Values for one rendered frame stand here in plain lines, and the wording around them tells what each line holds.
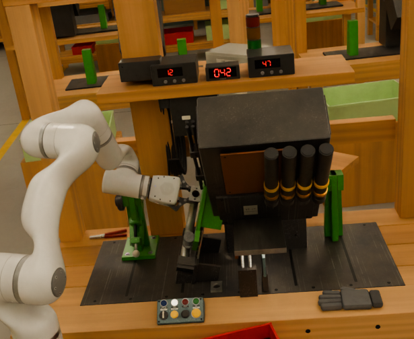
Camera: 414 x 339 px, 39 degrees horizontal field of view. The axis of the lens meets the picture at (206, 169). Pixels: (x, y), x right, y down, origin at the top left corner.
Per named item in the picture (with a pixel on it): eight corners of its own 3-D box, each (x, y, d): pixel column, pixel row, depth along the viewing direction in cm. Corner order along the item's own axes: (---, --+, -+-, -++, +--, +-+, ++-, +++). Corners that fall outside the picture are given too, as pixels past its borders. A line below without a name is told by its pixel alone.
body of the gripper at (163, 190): (144, 198, 198) (176, 204, 198) (149, 170, 201) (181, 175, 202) (144, 204, 205) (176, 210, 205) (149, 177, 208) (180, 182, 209)
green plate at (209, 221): (217, 244, 199) (229, 190, 190) (194, 241, 199) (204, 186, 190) (218, 227, 209) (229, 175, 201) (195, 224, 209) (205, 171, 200)
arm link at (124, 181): (143, 181, 209) (138, 203, 204) (106, 175, 209) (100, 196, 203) (143, 168, 202) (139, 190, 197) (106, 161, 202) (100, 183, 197)
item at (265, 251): (287, 255, 179) (286, 247, 178) (234, 259, 181) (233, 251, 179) (277, 198, 215) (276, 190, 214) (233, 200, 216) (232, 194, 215)
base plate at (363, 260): (405, 290, 194) (405, 284, 193) (80, 310, 201) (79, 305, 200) (375, 226, 232) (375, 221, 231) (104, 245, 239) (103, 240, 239)
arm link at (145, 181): (138, 196, 197) (147, 197, 198) (143, 171, 200) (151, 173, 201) (139, 202, 205) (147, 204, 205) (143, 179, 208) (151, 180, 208)
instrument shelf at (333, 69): (355, 83, 200) (355, 71, 198) (97, 105, 206) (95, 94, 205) (342, 64, 223) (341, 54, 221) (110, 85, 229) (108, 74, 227)
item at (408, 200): (422, 216, 234) (437, -37, 194) (60, 242, 245) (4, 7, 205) (416, 206, 243) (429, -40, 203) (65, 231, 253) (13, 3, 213)
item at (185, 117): (221, 133, 211) (217, 93, 204) (174, 137, 212) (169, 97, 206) (221, 122, 222) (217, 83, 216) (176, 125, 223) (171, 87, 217)
